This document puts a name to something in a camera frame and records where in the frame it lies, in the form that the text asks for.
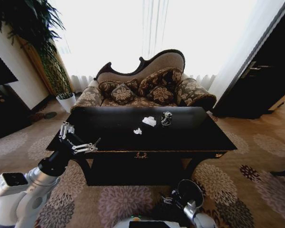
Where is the crushed black drink can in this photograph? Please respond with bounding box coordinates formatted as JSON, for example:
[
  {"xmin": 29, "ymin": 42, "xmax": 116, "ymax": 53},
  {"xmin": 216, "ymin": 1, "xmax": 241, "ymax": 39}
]
[{"xmin": 160, "ymin": 111, "xmax": 174, "ymax": 127}]

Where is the black television screen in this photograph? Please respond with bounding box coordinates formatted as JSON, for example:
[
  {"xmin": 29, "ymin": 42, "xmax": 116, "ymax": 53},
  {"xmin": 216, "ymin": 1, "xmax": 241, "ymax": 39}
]
[{"xmin": 0, "ymin": 46, "xmax": 20, "ymax": 86}]

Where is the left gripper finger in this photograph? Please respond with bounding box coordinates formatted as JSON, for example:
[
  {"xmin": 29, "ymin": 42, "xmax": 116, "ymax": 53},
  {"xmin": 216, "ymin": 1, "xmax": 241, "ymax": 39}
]
[
  {"xmin": 72, "ymin": 137, "xmax": 102, "ymax": 154},
  {"xmin": 58, "ymin": 121, "xmax": 76, "ymax": 140}
]

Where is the long dark floral cushion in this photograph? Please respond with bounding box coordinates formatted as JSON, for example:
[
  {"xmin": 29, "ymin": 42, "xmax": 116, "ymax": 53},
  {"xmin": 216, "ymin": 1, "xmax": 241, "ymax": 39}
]
[{"xmin": 98, "ymin": 79, "xmax": 140, "ymax": 99}]

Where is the large dark floral cushion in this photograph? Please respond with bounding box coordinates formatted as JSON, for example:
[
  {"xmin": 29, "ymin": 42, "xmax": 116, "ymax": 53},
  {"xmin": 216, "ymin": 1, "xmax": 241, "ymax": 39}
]
[{"xmin": 138, "ymin": 67, "xmax": 184, "ymax": 97}]

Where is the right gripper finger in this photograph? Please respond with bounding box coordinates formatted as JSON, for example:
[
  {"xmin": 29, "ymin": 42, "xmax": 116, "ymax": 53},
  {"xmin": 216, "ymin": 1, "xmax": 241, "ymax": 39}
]
[{"xmin": 161, "ymin": 195, "xmax": 174, "ymax": 205}]

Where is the white crumpled tissue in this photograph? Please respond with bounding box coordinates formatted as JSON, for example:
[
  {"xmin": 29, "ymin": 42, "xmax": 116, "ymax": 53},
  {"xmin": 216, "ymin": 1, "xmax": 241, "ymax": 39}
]
[{"xmin": 142, "ymin": 116, "xmax": 158, "ymax": 127}]

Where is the silver door handle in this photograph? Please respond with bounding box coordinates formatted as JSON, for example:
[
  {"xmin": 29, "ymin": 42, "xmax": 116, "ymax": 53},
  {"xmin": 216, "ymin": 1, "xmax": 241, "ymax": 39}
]
[{"xmin": 249, "ymin": 64, "xmax": 274, "ymax": 71}]

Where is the tall green potted plant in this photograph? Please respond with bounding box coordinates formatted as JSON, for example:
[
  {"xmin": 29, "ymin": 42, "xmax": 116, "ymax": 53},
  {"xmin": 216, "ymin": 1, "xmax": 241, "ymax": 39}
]
[{"xmin": 0, "ymin": 0, "xmax": 75, "ymax": 98}]

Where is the white sheer curtain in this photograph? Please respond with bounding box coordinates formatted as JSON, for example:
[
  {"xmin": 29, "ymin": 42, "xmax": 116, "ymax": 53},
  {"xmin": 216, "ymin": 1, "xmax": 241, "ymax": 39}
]
[{"xmin": 47, "ymin": 0, "xmax": 285, "ymax": 94}]

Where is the floral brown chaise sofa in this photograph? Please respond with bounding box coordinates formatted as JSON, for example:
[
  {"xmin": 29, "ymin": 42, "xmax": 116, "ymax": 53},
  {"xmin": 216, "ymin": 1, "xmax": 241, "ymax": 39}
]
[{"xmin": 70, "ymin": 49, "xmax": 217, "ymax": 113}]

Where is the dark wooden cabinet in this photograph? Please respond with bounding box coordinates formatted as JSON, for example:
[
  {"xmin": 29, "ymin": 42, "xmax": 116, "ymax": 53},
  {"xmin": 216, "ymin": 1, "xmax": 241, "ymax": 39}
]
[{"xmin": 0, "ymin": 83, "xmax": 33, "ymax": 143}]

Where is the small dark floral cushion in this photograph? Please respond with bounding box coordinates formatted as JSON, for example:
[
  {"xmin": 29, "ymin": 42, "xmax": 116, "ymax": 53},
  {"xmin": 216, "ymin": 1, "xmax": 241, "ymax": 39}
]
[{"xmin": 146, "ymin": 85, "xmax": 176, "ymax": 105}]

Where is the black round trash bin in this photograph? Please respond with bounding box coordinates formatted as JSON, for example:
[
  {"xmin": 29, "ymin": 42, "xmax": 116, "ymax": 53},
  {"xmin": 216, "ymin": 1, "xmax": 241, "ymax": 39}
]
[{"xmin": 153, "ymin": 179, "xmax": 204, "ymax": 218}]

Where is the small square floral cushion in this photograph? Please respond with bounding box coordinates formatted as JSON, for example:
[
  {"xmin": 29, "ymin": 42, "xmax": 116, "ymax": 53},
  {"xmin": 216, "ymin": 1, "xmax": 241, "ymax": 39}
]
[{"xmin": 111, "ymin": 83, "xmax": 136, "ymax": 105}]

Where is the black wooden table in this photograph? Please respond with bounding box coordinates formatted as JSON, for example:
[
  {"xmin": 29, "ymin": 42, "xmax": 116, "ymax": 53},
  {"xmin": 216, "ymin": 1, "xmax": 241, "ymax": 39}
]
[{"xmin": 46, "ymin": 106, "xmax": 238, "ymax": 187}]

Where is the dark wooden door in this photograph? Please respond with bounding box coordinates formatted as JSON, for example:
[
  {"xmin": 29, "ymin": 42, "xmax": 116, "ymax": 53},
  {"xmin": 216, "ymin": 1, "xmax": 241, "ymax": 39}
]
[{"xmin": 212, "ymin": 0, "xmax": 285, "ymax": 120}]

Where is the white robot front shell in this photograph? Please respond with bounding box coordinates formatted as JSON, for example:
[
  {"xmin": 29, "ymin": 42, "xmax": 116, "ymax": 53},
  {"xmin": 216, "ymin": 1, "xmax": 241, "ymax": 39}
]
[{"xmin": 114, "ymin": 214, "xmax": 189, "ymax": 228}]

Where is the white plant pot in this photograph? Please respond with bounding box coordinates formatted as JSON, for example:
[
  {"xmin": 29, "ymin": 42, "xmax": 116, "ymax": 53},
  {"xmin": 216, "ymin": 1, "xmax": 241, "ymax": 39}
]
[{"xmin": 56, "ymin": 92, "xmax": 77, "ymax": 114}]

